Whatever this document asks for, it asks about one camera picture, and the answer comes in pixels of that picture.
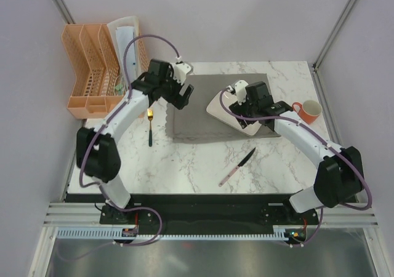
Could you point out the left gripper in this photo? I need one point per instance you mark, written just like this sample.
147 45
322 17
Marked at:
178 101

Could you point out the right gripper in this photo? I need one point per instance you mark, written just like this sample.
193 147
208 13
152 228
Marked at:
238 108

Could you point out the white rectangular plate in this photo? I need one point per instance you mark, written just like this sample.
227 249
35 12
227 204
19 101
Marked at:
218 107

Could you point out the grey scalloped placemat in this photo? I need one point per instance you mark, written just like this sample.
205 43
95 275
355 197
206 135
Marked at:
204 120

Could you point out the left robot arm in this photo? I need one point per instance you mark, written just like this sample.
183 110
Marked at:
97 154

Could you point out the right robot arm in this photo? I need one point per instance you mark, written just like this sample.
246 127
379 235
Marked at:
339 170

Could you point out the green clip items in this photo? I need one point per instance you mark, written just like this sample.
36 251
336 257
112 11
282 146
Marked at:
120 89

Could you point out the white paper folder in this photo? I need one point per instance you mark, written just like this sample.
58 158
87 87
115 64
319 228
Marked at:
122 31

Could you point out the orange plastic file organizer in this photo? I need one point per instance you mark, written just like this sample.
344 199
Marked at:
97 71

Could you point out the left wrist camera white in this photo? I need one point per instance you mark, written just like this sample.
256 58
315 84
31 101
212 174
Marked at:
181 71

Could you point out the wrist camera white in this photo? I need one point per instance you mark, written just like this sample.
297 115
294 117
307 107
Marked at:
238 89
181 71

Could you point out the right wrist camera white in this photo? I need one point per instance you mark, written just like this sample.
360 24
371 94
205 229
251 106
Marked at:
238 89

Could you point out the gold fork green handle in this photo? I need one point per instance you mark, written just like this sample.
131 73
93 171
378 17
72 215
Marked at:
150 135

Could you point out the black knife pink handle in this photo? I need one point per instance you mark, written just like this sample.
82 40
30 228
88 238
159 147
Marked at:
235 169

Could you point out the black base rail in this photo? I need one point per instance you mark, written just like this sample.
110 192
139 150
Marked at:
207 214

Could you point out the white slotted cable duct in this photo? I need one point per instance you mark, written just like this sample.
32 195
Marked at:
278 234

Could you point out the aluminium frame rail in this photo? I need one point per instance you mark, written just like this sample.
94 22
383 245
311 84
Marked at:
73 215

